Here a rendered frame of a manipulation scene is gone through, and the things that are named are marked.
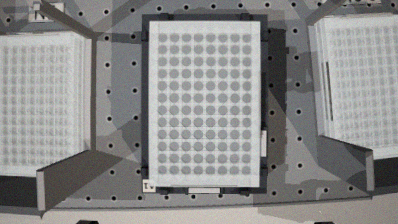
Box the grey perforated breadboard plate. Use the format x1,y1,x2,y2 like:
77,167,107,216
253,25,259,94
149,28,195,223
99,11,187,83
45,0,371,211

